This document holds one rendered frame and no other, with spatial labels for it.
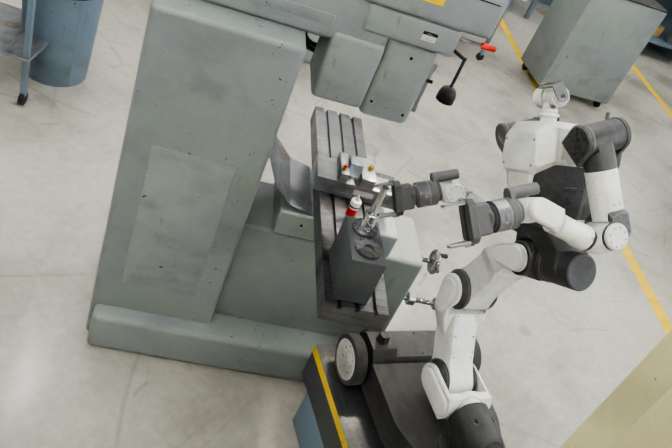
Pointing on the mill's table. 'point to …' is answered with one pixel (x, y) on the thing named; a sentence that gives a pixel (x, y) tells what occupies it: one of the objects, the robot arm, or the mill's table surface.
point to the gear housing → (411, 29)
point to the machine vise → (323, 181)
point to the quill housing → (397, 81)
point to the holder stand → (356, 261)
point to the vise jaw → (367, 175)
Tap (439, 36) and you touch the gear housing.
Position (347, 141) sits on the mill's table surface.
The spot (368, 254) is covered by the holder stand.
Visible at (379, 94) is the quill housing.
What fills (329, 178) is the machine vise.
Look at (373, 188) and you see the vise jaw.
